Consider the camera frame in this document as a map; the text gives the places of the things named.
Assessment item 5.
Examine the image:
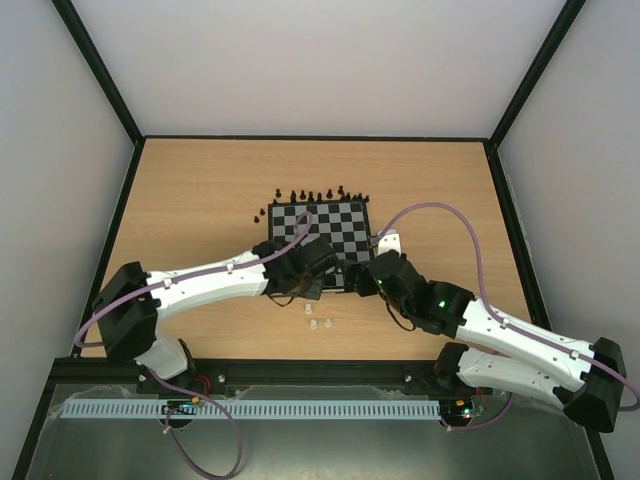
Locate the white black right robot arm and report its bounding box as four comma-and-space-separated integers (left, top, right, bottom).
344, 250, 626, 433

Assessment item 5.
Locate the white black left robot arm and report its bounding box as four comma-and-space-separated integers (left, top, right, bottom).
93, 238, 340, 381

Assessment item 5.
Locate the black chess piece row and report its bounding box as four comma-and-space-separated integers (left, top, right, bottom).
271, 185, 370, 206

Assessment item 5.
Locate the black white chessboard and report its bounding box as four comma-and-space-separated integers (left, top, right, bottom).
268, 202, 374, 293

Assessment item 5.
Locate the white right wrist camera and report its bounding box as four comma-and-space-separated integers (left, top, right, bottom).
371, 229, 402, 258

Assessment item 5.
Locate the white slotted cable duct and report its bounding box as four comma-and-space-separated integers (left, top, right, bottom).
60, 399, 441, 421

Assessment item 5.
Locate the black front frame rail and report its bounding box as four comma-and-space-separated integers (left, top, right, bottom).
49, 357, 581, 396

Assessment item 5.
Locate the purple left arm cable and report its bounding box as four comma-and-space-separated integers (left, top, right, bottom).
72, 210, 245, 478

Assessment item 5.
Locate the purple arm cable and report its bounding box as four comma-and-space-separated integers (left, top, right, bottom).
72, 210, 245, 478
379, 201, 640, 431

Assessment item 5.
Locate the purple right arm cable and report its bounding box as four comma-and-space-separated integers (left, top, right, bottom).
379, 201, 640, 431

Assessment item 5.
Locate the black frame post left rear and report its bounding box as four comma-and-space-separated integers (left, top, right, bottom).
51, 0, 144, 144

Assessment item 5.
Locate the black frame post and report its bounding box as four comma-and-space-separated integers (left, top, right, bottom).
489, 0, 587, 150
51, 0, 144, 144

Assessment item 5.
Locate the black frame post right rear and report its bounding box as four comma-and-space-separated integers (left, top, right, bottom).
489, 0, 587, 150

